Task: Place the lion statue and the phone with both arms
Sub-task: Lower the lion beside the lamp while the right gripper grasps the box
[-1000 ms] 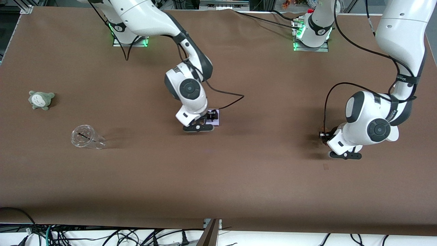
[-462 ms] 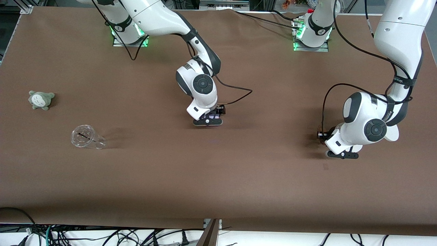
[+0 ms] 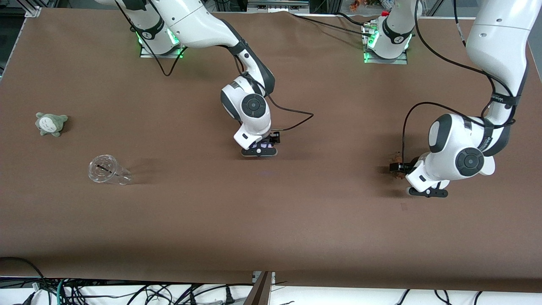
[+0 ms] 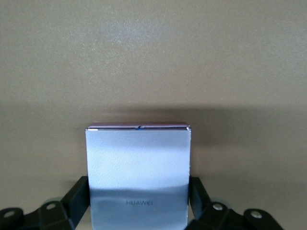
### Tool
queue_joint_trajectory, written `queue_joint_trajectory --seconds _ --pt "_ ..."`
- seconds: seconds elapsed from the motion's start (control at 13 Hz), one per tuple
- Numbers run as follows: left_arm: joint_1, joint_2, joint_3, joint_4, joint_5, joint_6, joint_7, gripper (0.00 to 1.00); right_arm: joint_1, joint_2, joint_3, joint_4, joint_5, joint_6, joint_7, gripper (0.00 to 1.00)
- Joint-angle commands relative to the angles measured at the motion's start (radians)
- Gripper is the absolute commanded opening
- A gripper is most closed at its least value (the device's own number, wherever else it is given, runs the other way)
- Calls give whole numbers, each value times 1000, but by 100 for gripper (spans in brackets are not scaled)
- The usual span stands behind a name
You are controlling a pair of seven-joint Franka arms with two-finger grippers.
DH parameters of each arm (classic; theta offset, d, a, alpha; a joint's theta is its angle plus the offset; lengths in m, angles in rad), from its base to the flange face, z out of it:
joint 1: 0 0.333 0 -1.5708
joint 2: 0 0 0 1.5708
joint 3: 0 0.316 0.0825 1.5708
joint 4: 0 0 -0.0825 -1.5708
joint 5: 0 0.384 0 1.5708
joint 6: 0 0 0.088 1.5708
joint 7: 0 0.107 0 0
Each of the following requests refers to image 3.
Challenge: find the brown lion figurine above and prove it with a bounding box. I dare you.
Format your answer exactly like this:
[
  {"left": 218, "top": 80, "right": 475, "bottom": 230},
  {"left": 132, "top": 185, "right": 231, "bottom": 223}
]
[{"left": 390, "top": 152, "right": 404, "bottom": 181}]

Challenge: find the brown table cover sheet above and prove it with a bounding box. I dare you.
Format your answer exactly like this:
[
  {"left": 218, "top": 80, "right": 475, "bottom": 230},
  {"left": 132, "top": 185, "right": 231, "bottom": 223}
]
[{"left": 0, "top": 8, "right": 542, "bottom": 293}]

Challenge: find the wooden table leg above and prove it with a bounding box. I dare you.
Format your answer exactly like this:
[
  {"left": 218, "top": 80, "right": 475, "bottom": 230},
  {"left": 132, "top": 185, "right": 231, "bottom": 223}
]
[{"left": 243, "top": 271, "right": 273, "bottom": 305}]

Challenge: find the clear plastic lidded cup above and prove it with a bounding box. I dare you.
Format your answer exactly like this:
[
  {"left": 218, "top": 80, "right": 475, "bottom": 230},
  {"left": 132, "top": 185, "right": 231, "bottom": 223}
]
[{"left": 88, "top": 154, "right": 133, "bottom": 186}]

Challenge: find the grey green plush toy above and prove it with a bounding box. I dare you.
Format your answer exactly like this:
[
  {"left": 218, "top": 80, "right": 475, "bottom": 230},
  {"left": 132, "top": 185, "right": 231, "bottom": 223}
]
[{"left": 35, "top": 112, "right": 69, "bottom": 137}]

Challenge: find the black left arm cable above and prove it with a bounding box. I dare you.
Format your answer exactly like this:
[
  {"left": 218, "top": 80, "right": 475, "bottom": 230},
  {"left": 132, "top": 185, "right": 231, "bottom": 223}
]
[{"left": 401, "top": 0, "right": 518, "bottom": 164}]

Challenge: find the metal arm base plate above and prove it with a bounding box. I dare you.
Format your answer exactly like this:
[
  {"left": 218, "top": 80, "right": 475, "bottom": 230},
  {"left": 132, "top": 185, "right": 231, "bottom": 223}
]
[
  {"left": 140, "top": 42, "right": 185, "bottom": 59},
  {"left": 363, "top": 51, "right": 408, "bottom": 65}
]

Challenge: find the long black table cable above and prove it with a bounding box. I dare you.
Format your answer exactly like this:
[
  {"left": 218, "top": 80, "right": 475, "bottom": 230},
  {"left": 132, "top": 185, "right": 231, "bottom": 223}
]
[{"left": 290, "top": 12, "right": 369, "bottom": 33}]

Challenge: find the short black table cable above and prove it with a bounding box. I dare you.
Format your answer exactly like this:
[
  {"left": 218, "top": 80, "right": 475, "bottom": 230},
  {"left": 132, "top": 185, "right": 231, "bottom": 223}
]
[{"left": 335, "top": 12, "right": 373, "bottom": 27}]

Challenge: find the black looped floor cable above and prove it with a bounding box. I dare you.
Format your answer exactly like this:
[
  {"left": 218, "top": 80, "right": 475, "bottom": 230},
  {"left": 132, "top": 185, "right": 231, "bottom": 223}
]
[{"left": 0, "top": 256, "right": 48, "bottom": 305}]

